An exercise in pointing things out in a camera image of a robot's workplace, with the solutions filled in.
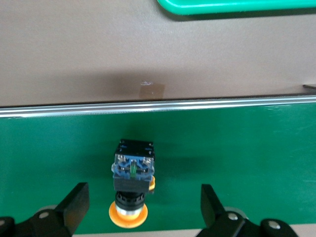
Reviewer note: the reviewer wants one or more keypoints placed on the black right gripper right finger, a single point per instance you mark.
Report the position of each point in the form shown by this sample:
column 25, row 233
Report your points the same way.
column 217, row 217

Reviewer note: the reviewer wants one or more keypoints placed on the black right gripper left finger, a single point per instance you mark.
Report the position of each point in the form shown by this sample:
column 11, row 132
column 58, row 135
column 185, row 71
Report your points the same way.
column 71, row 212

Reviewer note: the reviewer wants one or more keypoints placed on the yellow push button switch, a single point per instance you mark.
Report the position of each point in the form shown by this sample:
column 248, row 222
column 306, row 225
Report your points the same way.
column 133, row 185

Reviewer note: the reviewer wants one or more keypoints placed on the green conveyor belt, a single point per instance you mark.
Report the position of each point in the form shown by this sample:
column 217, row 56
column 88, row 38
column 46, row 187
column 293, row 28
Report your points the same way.
column 222, row 160

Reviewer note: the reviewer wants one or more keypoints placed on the brown tape piece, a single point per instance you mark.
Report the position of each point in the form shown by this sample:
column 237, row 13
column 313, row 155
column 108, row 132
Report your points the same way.
column 151, row 91

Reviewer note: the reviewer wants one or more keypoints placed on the green plastic tray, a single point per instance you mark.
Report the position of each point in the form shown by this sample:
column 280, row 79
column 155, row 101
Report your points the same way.
column 222, row 7

